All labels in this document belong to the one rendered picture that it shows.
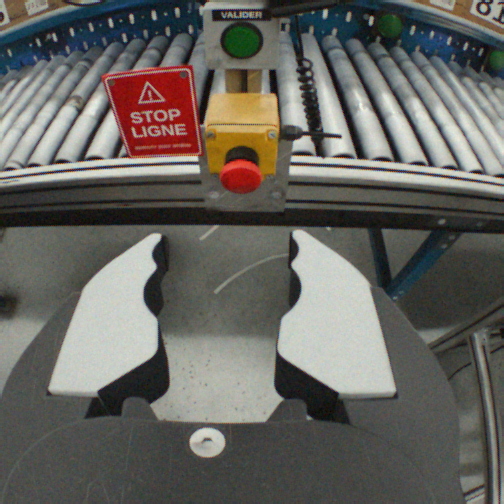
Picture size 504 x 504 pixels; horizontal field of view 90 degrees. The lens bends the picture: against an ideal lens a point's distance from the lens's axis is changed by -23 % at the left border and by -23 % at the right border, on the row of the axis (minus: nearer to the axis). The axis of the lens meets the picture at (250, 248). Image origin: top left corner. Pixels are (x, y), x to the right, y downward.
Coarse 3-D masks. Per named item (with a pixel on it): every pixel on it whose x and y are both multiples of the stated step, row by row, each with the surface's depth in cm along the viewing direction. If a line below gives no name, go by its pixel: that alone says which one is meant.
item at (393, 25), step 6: (384, 18) 63; (390, 18) 62; (396, 18) 62; (378, 24) 65; (384, 24) 64; (390, 24) 64; (396, 24) 63; (384, 30) 66; (390, 30) 65; (396, 30) 65; (390, 36) 67
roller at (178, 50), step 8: (176, 40) 68; (184, 40) 68; (192, 40) 72; (176, 48) 65; (184, 48) 66; (168, 56) 62; (176, 56) 63; (184, 56) 66; (168, 64) 60; (176, 64) 62; (120, 152) 47
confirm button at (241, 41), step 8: (232, 32) 23; (240, 32) 23; (248, 32) 23; (232, 40) 24; (240, 40) 24; (248, 40) 24; (256, 40) 24; (232, 48) 24; (240, 48) 24; (248, 48) 24; (256, 48) 25
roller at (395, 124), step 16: (352, 48) 68; (368, 64) 62; (368, 80) 60; (384, 80) 59; (384, 96) 55; (384, 112) 53; (400, 112) 52; (384, 128) 54; (400, 128) 50; (400, 144) 48; (416, 144) 47; (400, 160) 48; (416, 160) 46
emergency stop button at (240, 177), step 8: (240, 160) 29; (224, 168) 29; (232, 168) 29; (240, 168) 28; (248, 168) 29; (256, 168) 29; (224, 176) 29; (232, 176) 29; (240, 176) 29; (248, 176) 29; (256, 176) 29; (224, 184) 30; (232, 184) 30; (240, 184) 30; (248, 184) 30; (256, 184) 30; (232, 192) 31; (240, 192) 31; (248, 192) 31
